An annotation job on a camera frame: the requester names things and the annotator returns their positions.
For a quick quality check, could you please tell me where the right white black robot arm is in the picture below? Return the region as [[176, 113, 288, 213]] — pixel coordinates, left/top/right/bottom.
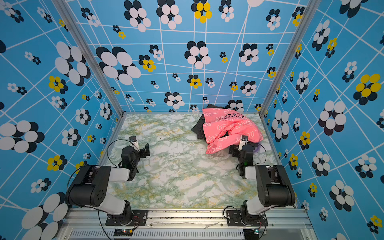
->
[[238, 144, 296, 226]]

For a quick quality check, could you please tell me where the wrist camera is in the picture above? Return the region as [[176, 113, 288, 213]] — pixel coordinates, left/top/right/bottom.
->
[[239, 135, 249, 151], [129, 136, 140, 151]]

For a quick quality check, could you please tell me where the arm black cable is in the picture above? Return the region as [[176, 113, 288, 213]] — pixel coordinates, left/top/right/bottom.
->
[[106, 138, 133, 168], [254, 143, 268, 166]]

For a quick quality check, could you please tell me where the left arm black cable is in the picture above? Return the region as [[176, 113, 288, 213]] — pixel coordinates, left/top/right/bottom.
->
[[106, 138, 133, 168]]

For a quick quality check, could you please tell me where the pink printed cloth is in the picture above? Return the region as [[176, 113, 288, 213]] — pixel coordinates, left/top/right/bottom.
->
[[203, 108, 264, 155]]

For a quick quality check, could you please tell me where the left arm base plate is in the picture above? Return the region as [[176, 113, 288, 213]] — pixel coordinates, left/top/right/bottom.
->
[[105, 210, 149, 227]]

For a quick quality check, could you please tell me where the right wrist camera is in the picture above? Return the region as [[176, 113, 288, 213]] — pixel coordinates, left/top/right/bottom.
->
[[239, 135, 249, 151]]

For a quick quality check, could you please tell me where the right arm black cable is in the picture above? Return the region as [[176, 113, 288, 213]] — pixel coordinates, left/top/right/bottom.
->
[[254, 143, 268, 166]]

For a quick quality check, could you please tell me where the aluminium front rail frame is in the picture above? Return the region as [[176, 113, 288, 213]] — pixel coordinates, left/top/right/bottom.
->
[[57, 209, 317, 240]]

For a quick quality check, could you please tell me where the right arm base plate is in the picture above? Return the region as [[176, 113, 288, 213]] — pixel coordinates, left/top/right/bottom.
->
[[224, 210, 268, 228]]

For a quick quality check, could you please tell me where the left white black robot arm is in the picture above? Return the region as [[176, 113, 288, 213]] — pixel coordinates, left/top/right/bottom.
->
[[66, 142, 151, 228]]

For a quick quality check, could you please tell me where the right corner aluminium post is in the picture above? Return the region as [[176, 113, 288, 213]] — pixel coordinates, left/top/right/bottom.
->
[[260, 0, 321, 116]]

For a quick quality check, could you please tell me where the purple cloth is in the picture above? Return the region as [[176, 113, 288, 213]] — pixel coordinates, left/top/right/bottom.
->
[[254, 143, 261, 153]]

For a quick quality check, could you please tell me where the dark grey cloth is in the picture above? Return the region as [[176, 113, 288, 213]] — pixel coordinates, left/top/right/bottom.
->
[[191, 103, 220, 140]]

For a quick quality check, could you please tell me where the left corner aluminium post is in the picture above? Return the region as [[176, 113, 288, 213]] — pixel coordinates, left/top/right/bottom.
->
[[52, 1, 124, 118]]

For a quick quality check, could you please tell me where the corner aluminium post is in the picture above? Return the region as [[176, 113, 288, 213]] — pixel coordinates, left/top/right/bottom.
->
[[52, 1, 124, 118], [260, 0, 321, 116]]

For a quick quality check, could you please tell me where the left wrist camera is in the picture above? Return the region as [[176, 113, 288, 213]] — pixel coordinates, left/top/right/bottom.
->
[[129, 136, 140, 151]]

